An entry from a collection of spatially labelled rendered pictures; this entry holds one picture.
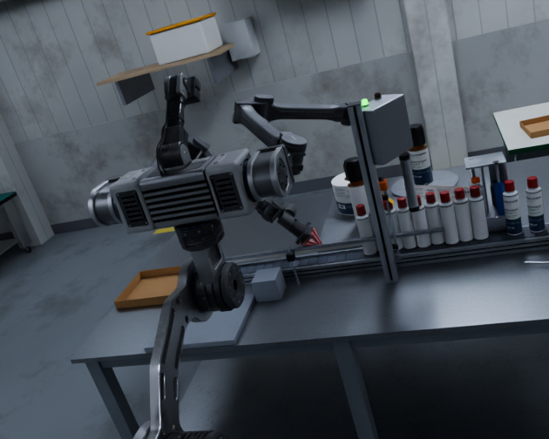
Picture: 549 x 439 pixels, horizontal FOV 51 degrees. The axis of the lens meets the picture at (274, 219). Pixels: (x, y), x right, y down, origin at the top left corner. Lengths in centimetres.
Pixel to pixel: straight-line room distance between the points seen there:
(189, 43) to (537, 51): 280
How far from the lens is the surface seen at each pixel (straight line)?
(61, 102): 631
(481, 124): 534
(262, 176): 150
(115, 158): 619
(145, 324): 238
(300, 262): 232
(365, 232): 219
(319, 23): 520
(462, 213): 216
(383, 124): 191
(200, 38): 476
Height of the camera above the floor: 192
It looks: 22 degrees down
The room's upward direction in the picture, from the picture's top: 16 degrees counter-clockwise
